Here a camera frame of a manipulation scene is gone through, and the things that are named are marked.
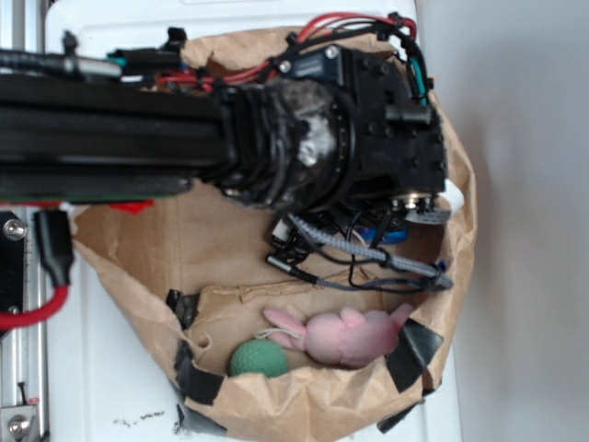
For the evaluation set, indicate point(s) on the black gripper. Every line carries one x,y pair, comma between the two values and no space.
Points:
355,135

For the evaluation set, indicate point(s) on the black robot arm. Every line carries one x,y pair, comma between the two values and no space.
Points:
71,131

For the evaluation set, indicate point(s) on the blue plastic bottle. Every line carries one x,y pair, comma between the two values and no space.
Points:
391,237

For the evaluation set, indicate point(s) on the pink plush bunny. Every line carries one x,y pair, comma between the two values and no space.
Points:
346,338

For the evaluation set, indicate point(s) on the green dimpled ball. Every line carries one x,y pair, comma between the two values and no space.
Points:
261,357

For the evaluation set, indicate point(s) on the brown paper bag box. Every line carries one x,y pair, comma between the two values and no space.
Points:
189,275

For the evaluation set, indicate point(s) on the black metal bracket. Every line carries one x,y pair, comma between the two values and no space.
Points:
13,244

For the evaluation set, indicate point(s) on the aluminium frame rail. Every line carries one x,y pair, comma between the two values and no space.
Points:
24,367

